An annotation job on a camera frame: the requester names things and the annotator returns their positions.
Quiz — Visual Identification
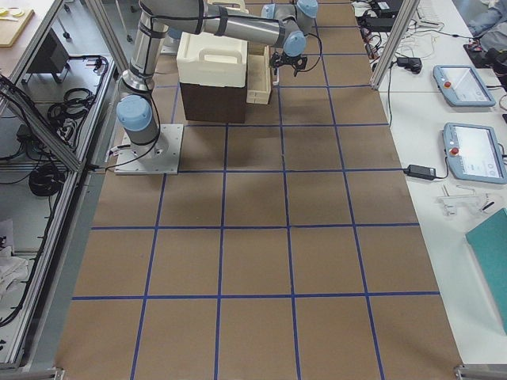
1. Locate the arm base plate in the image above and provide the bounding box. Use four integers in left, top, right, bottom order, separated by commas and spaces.
113, 123, 184, 175

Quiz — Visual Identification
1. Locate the wooden drawer with white handle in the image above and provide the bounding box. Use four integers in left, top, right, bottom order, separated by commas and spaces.
246, 42, 273, 105

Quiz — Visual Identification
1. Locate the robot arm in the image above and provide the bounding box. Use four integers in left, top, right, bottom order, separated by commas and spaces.
116, 1, 318, 146

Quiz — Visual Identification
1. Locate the clear acrylic stand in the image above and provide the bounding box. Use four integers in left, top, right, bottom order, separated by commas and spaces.
437, 184, 500, 217

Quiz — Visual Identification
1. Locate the white foam tray box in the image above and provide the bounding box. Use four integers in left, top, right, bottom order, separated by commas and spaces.
177, 32, 248, 88

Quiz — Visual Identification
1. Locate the black power adapter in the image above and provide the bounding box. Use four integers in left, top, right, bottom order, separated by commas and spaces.
403, 164, 436, 181

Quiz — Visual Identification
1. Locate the lower teach pendant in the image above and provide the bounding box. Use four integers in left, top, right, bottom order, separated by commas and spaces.
443, 123, 506, 184

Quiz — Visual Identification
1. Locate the aluminium frame post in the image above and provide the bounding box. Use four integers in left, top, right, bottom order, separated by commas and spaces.
370, 0, 419, 90

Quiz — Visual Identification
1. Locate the upper teach pendant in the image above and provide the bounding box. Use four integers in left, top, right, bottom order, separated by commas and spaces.
433, 65, 496, 107

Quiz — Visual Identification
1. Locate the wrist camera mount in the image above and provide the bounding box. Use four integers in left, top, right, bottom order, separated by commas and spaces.
269, 51, 288, 70

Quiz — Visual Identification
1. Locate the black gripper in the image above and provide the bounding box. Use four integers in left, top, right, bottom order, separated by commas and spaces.
273, 54, 307, 79

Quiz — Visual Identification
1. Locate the teach pendant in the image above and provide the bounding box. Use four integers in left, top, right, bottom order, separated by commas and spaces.
443, 123, 506, 184
433, 65, 496, 107

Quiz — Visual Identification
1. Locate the dark wooden drawer cabinet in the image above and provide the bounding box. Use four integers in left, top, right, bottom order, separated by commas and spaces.
180, 83, 247, 124

